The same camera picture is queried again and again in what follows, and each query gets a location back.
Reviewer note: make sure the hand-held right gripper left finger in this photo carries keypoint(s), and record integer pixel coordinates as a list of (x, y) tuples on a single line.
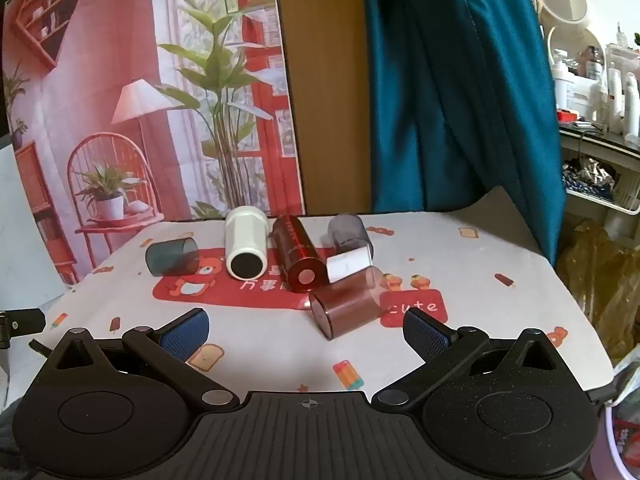
[(184, 334)]

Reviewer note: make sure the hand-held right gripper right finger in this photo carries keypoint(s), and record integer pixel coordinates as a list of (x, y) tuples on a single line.
[(426, 334)]

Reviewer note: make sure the blue-grey transparent cup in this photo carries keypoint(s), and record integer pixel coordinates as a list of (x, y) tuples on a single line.
[(170, 258)]

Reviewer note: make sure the brown transparent cup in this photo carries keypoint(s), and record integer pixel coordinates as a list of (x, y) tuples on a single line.
[(347, 310)]

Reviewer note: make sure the small white square cup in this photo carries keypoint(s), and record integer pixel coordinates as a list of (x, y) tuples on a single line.
[(347, 265)]

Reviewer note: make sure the grey transparent cup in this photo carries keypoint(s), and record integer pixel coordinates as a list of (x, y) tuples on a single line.
[(347, 230)]

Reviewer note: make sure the red metallic cup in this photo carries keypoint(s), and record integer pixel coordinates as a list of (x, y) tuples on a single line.
[(295, 245)]

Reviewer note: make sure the printed white tablecloth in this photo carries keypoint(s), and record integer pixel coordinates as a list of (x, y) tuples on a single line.
[(475, 270)]

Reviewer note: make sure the yellow plastic bag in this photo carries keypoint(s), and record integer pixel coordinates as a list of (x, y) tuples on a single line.
[(600, 280)]

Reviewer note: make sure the pink plastic bucket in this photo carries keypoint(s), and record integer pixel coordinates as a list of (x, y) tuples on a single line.
[(607, 450)]

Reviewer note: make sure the wooden board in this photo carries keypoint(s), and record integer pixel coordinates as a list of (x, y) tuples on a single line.
[(325, 110)]

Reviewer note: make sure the teal curtain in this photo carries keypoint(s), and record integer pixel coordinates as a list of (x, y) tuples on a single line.
[(450, 85)]

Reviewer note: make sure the white shelf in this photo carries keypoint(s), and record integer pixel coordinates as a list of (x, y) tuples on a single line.
[(600, 142)]

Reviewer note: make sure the small red box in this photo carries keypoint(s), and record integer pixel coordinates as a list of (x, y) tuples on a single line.
[(566, 115)]

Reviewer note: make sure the row of white cosmetic bottles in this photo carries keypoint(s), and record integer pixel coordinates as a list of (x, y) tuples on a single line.
[(614, 92)]

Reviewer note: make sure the black metal bracket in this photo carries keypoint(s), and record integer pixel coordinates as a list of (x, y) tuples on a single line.
[(25, 321)]

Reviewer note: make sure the wall poster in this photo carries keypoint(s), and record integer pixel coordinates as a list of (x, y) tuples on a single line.
[(100, 70)]

